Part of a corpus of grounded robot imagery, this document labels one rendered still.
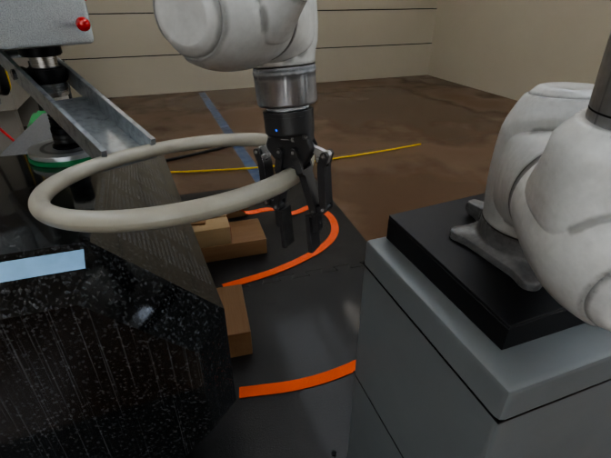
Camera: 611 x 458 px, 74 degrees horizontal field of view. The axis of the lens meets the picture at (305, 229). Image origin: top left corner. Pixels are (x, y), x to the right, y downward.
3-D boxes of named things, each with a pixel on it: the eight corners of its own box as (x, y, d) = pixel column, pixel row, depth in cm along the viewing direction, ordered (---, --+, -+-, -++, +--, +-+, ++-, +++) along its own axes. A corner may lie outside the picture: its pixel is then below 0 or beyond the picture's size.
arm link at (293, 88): (274, 64, 64) (278, 103, 66) (238, 70, 57) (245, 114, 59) (326, 61, 60) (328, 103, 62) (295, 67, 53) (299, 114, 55)
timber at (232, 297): (253, 353, 160) (250, 331, 154) (222, 360, 157) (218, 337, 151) (243, 304, 185) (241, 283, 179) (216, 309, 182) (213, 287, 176)
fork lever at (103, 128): (-19, 61, 118) (-26, 43, 115) (53, 54, 130) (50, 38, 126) (87, 176, 85) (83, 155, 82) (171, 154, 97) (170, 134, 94)
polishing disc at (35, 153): (47, 168, 108) (46, 164, 107) (15, 151, 119) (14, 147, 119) (123, 147, 122) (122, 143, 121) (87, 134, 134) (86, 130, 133)
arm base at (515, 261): (502, 203, 84) (508, 178, 81) (609, 259, 67) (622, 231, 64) (431, 224, 78) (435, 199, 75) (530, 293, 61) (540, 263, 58)
